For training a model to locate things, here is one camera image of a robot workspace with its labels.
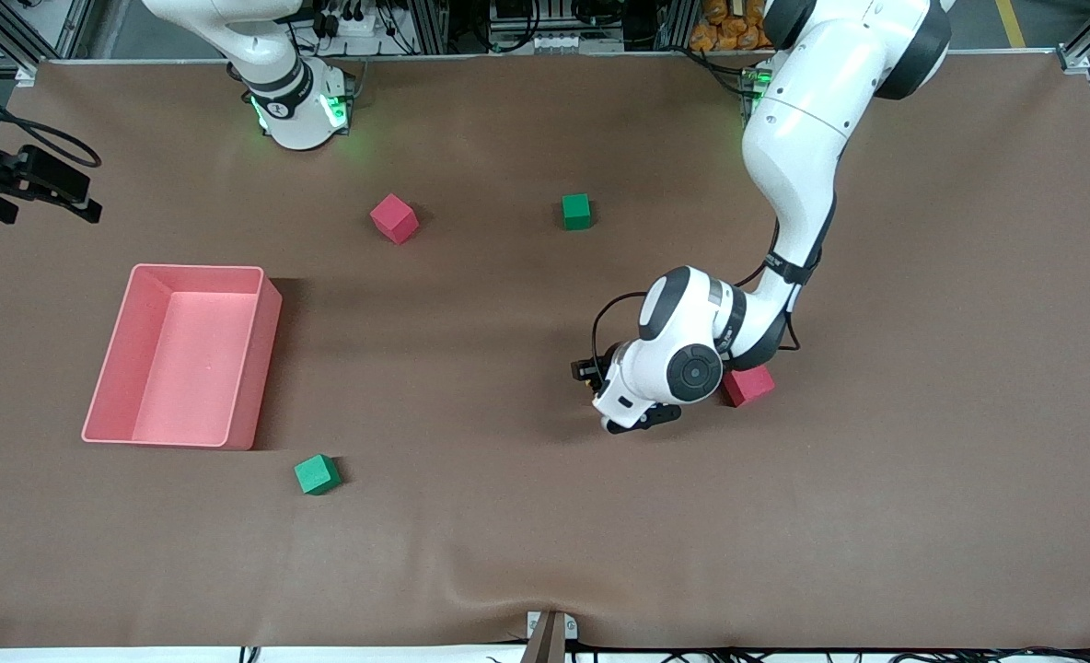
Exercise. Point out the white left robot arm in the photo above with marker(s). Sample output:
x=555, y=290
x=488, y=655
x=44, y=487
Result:
x=803, y=138

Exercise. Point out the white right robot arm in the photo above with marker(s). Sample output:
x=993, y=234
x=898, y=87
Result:
x=292, y=110

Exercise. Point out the pink foam cube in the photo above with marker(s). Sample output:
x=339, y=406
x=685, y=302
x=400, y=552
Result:
x=393, y=219
x=753, y=389

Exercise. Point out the green foam cube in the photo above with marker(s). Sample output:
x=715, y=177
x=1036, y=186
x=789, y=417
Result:
x=317, y=475
x=576, y=212

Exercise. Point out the brown table cover mat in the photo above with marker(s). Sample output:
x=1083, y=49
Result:
x=545, y=516

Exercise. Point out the pink plastic bin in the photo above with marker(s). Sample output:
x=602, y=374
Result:
x=186, y=368

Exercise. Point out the white terminal block device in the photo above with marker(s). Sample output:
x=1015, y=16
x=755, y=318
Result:
x=573, y=42

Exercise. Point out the white power strip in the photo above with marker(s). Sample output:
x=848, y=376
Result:
x=352, y=26

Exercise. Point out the orange packaged goods pile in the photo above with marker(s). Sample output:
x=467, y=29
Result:
x=720, y=32

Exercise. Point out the metal clamp bracket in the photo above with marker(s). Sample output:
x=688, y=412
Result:
x=545, y=640

